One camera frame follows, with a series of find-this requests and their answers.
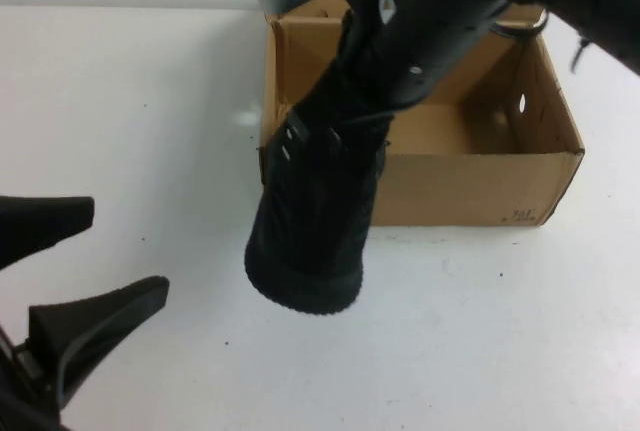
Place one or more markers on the brown cardboard shoe box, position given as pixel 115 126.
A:
pixel 475 186

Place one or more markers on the black knit sneaker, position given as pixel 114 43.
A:
pixel 310 211

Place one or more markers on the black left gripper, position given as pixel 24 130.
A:
pixel 20 391

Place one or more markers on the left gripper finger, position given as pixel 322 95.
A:
pixel 35 226

